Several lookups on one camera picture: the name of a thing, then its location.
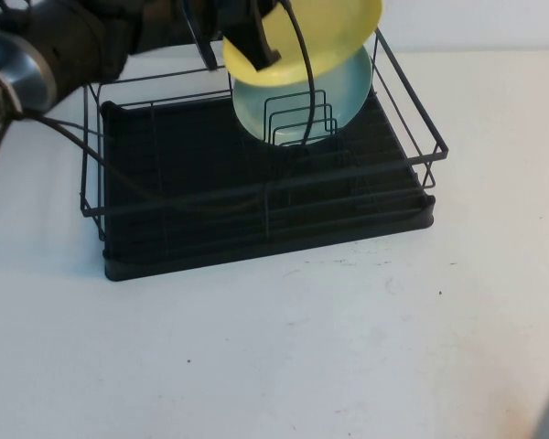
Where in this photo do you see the black plastic drain tray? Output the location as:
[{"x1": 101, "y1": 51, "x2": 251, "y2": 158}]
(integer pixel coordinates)
[{"x1": 99, "y1": 93, "x2": 436, "y2": 283}]

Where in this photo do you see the yellow round plate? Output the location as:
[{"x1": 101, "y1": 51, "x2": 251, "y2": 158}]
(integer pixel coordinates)
[{"x1": 222, "y1": 0, "x2": 384, "y2": 88}]

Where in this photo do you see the pale green round plate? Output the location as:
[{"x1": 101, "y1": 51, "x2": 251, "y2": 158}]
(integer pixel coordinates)
[{"x1": 231, "y1": 45, "x2": 374, "y2": 148}]

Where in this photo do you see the black wire dish rack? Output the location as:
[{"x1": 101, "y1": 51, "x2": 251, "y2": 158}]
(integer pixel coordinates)
[{"x1": 80, "y1": 25, "x2": 450, "y2": 243}]

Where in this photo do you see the thin black cable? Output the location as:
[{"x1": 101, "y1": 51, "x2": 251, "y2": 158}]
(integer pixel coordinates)
[
  {"x1": 0, "y1": 68, "x2": 269, "y2": 216},
  {"x1": 276, "y1": 0, "x2": 316, "y2": 150}
]

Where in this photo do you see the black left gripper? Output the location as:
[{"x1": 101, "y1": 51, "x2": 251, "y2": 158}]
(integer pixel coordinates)
[{"x1": 135, "y1": 0, "x2": 283, "y2": 72}]

